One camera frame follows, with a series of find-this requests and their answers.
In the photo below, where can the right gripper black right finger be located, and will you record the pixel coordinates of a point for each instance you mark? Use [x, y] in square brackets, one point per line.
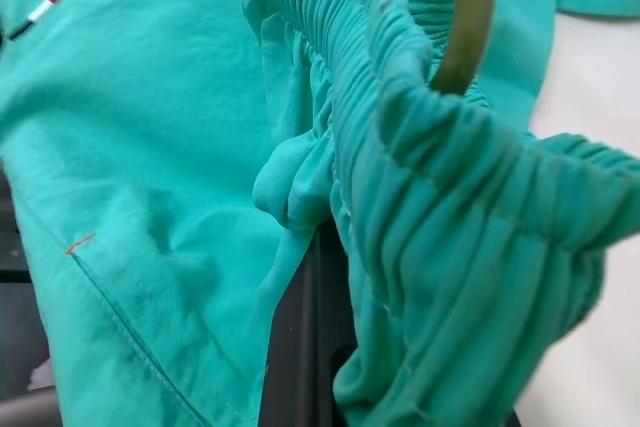
[305, 347]

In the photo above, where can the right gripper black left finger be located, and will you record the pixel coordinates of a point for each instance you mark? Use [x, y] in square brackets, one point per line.
[12, 297]

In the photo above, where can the teal elastic-waist shorts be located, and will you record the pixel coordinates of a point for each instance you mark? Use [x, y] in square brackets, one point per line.
[150, 147]

